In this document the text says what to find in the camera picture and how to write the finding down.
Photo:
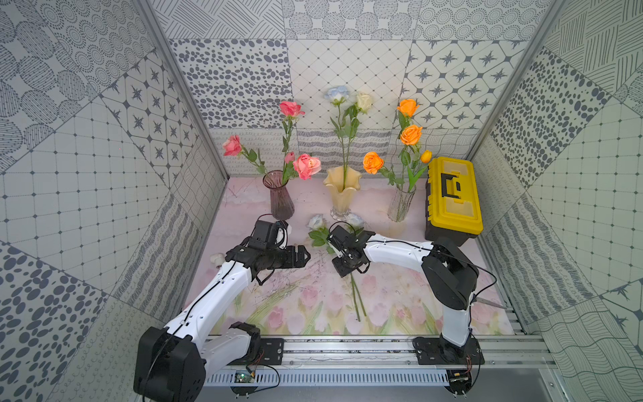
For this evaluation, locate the pink rose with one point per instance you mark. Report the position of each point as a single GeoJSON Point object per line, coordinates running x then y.
{"type": "Point", "coordinates": [291, 112]}
{"type": "Point", "coordinates": [234, 148]}
{"type": "Point", "coordinates": [307, 166]}

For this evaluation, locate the clear glass vase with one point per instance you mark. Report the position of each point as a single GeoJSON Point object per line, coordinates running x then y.
{"type": "Point", "coordinates": [400, 203]}

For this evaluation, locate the left circuit board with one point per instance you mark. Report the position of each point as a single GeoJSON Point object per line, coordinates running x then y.
{"type": "Point", "coordinates": [244, 384]}

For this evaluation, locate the purple glass vase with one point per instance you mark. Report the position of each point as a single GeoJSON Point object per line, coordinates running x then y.
{"type": "Point", "coordinates": [282, 207]}

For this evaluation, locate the cream ruffled glass vase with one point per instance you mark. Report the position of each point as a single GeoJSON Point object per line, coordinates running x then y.
{"type": "Point", "coordinates": [342, 200]}

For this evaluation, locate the yellow black toolbox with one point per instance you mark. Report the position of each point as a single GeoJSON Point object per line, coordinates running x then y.
{"type": "Point", "coordinates": [452, 203]}

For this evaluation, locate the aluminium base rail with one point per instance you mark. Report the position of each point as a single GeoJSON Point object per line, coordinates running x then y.
{"type": "Point", "coordinates": [363, 353]}

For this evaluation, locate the orange rose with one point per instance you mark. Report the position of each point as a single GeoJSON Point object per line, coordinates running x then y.
{"type": "Point", "coordinates": [374, 164]}
{"type": "Point", "coordinates": [406, 110]}
{"type": "Point", "coordinates": [410, 156]}

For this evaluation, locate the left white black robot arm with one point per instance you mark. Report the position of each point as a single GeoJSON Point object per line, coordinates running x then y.
{"type": "Point", "coordinates": [173, 362]}

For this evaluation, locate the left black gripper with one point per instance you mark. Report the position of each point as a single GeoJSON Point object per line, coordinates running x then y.
{"type": "Point", "coordinates": [290, 255]}

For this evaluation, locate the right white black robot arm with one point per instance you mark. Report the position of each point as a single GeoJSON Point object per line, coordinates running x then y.
{"type": "Point", "coordinates": [452, 278]}

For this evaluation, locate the orange tulip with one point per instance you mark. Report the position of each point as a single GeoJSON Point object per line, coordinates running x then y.
{"type": "Point", "coordinates": [426, 157]}

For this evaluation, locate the small white round object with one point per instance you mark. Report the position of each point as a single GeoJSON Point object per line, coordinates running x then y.
{"type": "Point", "coordinates": [217, 260]}

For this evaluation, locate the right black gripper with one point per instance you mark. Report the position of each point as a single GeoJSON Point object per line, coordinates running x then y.
{"type": "Point", "coordinates": [341, 270]}

